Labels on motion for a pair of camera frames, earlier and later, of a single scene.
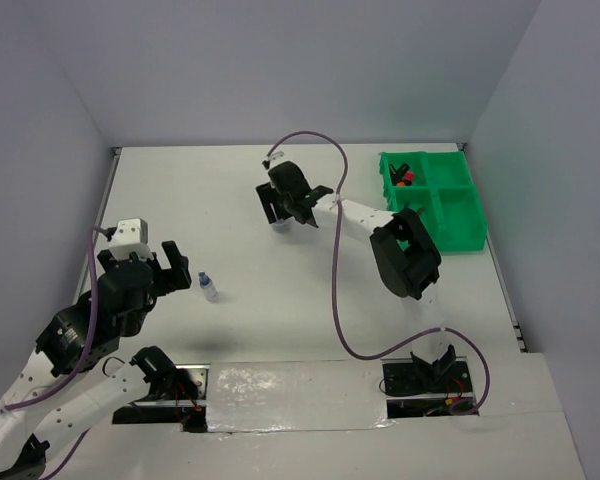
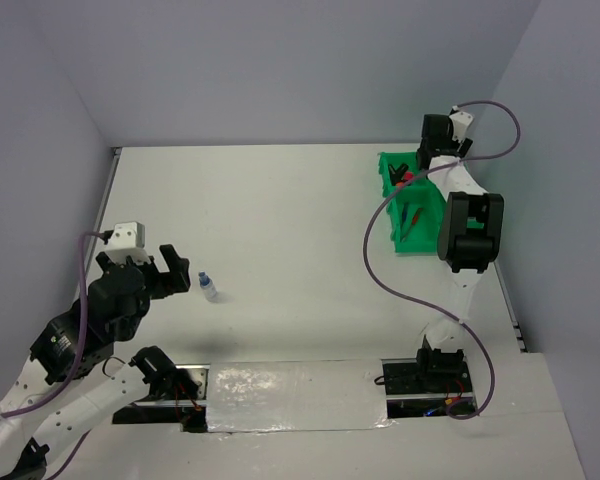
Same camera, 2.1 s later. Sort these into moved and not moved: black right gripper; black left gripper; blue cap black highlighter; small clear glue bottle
Moved: black right gripper
Not moved: black left gripper; small clear glue bottle; blue cap black highlighter
